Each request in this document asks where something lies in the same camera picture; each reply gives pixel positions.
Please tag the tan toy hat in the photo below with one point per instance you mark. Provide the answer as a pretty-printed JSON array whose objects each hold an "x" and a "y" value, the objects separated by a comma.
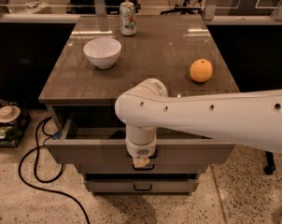
[{"x": 9, "y": 113}]

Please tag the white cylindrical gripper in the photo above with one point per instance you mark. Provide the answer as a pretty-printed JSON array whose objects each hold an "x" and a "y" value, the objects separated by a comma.
[{"x": 141, "y": 148}]

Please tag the white ceramic bowl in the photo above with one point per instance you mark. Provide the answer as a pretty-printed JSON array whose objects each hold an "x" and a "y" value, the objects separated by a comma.
[{"x": 102, "y": 52}]

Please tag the grey drawer cabinet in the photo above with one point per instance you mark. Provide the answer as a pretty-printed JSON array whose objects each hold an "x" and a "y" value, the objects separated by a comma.
[{"x": 164, "y": 47}]

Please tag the grey top drawer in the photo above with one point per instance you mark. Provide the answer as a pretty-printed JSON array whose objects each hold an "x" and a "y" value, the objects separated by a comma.
[{"x": 92, "y": 145}]

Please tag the orange fruit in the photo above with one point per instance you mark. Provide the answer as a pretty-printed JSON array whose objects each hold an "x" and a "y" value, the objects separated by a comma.
[{"x": 201, "y": 70}]

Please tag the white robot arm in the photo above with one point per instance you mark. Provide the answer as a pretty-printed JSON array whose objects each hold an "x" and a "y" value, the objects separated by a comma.
[{"x": 252, "y": 119}]

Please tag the black stand leg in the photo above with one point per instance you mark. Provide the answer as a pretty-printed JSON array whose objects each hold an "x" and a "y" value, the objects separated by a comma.
[{"x": 270, "y": 163}]

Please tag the grey bottom drawer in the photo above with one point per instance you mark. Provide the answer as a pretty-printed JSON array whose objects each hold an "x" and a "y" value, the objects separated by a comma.
[{"x": 142, "y": 186}]

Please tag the dark box of items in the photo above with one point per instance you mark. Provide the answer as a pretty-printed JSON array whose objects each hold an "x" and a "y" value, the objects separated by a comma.
[{"x": 11, "y": 133}]

